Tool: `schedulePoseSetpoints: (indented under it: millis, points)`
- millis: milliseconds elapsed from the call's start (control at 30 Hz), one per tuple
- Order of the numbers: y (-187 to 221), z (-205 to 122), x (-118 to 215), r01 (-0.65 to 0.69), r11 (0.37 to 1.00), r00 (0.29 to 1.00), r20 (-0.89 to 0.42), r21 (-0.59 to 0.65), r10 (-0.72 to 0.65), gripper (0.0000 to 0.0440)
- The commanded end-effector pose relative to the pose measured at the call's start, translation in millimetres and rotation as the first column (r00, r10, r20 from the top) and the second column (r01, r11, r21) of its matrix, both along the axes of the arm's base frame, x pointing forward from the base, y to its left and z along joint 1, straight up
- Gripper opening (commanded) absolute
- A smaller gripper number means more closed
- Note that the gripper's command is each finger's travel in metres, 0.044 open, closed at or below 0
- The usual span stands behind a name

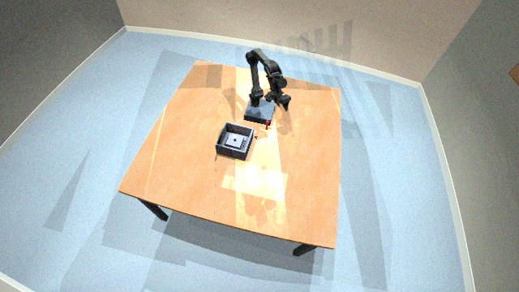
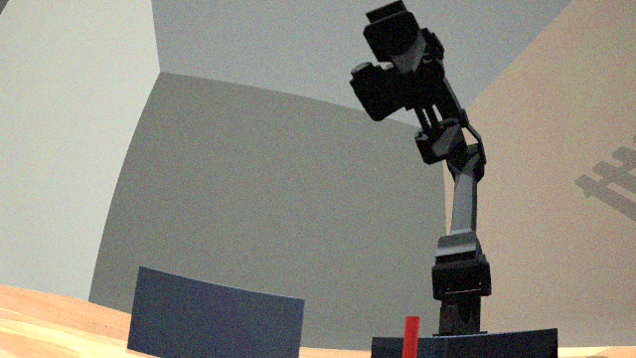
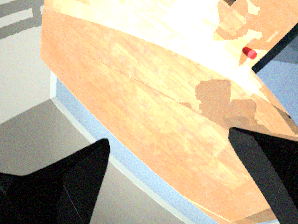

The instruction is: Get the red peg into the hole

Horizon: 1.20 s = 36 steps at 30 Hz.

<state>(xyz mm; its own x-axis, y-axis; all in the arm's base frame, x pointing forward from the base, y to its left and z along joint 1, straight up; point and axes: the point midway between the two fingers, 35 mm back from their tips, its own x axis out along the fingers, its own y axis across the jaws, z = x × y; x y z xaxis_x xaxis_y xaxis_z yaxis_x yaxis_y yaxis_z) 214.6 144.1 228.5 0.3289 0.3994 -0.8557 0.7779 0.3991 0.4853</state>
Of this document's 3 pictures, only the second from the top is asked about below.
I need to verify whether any red peg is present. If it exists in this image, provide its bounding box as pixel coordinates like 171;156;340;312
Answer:
401;316;419;358

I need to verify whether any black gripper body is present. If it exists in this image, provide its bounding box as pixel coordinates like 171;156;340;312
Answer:
363;10;467;165

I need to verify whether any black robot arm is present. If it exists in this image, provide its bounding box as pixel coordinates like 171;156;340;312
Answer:
349;0;492;337

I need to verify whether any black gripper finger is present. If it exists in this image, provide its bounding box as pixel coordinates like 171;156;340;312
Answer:
369;22;426;77
415;124;465;160

